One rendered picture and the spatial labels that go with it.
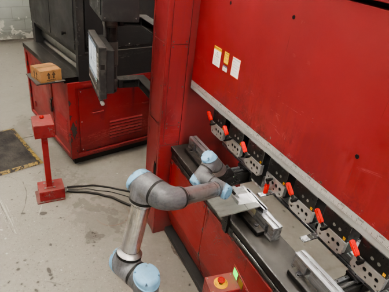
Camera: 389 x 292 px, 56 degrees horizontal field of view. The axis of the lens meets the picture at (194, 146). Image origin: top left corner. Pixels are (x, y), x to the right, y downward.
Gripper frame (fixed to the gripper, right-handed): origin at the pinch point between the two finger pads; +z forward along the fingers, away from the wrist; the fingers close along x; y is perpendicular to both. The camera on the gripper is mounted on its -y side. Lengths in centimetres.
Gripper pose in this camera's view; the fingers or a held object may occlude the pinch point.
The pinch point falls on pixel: (234, 193)
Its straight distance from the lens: 209.0
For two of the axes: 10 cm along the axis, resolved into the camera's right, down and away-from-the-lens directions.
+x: -3.4, -5.2, 7.8
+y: 7.9, -6.1, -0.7
